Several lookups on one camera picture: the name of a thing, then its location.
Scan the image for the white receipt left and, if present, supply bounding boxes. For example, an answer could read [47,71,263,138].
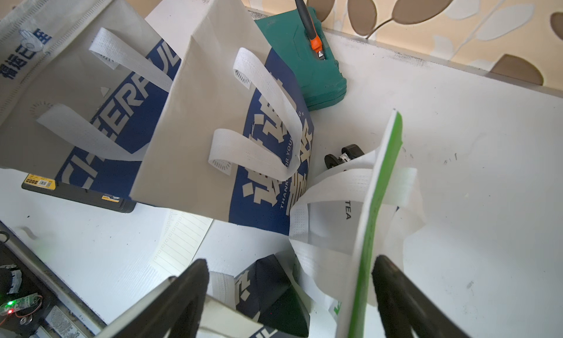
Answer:
[150,209,213,276]

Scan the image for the dark blue bag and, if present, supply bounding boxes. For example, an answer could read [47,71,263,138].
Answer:
[197,254,312,338]

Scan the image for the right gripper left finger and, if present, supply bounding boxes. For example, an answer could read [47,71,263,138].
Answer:
[97,259,210,337]

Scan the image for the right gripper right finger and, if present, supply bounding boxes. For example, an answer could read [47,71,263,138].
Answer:
[372,255,468,338]

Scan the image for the blue white bag upright middle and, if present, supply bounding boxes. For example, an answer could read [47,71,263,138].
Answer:
[130,0,314,235]

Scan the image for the blue black stapler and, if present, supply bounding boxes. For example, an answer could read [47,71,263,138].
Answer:
[324,144,364,169]

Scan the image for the green white bag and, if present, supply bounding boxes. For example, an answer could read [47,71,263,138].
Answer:
[289,112,425,337]

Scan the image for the green plastic tool case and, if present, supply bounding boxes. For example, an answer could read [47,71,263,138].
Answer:
[255,7,347,111]

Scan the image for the blue white bag left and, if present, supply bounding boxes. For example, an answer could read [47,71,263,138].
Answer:
[1,0,181,198]

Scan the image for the orange black screwdriver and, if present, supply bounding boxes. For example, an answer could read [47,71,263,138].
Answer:
[295,0,325,60]

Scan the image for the black flat box yellow label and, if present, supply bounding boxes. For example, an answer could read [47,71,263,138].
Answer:
[21,174,136,213]

